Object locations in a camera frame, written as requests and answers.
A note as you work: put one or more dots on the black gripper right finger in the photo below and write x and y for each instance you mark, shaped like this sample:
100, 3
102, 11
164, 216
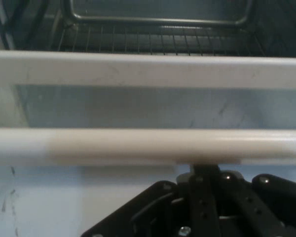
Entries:
256, 205

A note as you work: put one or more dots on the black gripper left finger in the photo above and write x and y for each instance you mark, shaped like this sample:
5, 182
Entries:
202, 202

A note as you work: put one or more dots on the white glass oven door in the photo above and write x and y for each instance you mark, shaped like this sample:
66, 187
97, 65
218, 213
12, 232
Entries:
138, 70

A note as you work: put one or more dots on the grey baking tray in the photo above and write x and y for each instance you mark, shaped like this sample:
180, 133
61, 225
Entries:
160, 21

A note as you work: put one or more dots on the white toaster oven body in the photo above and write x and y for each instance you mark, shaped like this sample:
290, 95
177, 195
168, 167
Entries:
27, 24

